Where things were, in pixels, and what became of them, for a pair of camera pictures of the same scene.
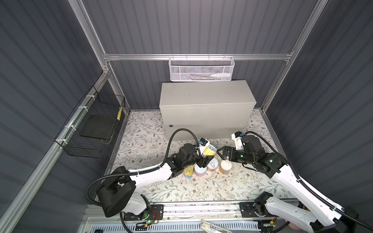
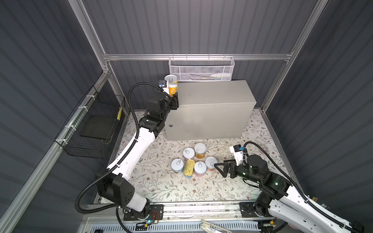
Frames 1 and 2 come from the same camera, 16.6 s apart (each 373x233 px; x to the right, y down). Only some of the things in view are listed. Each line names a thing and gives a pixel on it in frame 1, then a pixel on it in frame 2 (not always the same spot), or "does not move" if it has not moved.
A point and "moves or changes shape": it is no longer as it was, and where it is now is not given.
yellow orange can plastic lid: (226, 165) moves or changes shape
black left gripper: (203, 161) -> (169, 101)
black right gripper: (231, 150) -> (232, 165)
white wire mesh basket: (201, 68) does not move
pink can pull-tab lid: (200, 172) does not move
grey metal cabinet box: (211, 110) does not move
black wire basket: (93, 126) does not move
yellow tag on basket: (119, 113) does not move
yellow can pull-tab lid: (210, 150) -> (170, 78)
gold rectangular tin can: (188, 170) does not move
